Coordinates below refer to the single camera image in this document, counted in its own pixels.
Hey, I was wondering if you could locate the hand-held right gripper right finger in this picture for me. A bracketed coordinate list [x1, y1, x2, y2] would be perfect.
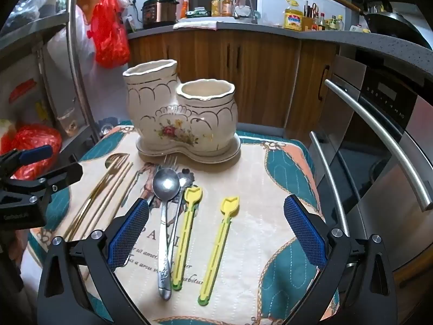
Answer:
[283, 194, 398, 325]

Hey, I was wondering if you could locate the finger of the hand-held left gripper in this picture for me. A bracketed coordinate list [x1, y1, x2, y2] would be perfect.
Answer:
[6, 162, 84, 197]
[0, 144, 54, 178]

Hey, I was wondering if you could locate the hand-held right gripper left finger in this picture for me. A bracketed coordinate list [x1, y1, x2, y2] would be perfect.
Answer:
[37, 196, 151, 325]

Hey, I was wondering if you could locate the gold cutlery piece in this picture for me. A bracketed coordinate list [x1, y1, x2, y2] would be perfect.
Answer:
[66, 154, 130, 241]

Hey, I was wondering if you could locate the large silver spoon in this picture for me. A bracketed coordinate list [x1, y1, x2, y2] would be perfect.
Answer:
[152, 168, 181, 301]

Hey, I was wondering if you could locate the yellow tulip plastic stick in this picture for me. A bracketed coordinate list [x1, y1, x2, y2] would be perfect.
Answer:
[171, 186, 204, 291]
[198, 196, 240, 305]

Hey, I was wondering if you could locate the floral ceramic utensil holder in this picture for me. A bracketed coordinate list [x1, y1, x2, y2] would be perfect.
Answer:
[122, 59, 242, 161]

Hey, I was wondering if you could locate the crumpled red plastic bag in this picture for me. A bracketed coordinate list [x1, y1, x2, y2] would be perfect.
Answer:
[0, 125, 63, 181]

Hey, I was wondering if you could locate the clear glass cup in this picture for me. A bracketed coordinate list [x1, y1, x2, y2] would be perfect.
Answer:
[57, 108, 78, 136]

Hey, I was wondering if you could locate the printed quilted mat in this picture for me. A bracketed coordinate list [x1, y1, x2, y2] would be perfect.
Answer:
[27, 123, 339, 325]

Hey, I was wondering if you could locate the white plastic bag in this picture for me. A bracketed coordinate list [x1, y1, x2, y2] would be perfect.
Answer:
[44, 5, 99, 116]

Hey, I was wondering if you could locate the curved chrome pole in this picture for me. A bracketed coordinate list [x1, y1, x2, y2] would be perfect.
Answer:
[68, 0, 100, 143]

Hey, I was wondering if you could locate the glass shelf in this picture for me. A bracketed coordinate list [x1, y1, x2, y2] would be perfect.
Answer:
[0, 7, 71, 61]

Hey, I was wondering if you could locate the hanging red plastic bag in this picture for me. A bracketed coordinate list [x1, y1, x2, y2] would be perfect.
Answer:
[88, 0, 131, 69]

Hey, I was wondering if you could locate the stainless steel oven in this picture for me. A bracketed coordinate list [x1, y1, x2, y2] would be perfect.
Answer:
[309, 54, 433, 268]

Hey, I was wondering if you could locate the wooden kitchen cabinet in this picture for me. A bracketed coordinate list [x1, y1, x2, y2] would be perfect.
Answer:
[129, 29, 339, 139]

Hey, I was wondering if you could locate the black rice cooker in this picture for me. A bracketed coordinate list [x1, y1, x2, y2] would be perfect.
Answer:
[141, 0, 180, 29]

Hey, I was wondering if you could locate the white folded cloth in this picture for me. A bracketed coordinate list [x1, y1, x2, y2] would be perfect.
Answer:
[173, 20, 219, 31]

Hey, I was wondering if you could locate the wooden knife block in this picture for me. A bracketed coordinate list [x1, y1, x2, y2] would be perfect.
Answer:
[302, 3, 319, 31]

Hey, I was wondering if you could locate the yellow plastic container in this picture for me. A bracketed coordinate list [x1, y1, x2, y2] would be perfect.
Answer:
[283, 8, 304, 31]

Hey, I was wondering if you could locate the black wok with wooden handle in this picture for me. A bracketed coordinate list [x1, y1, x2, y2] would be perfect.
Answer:
[321, 0, 430, 48]

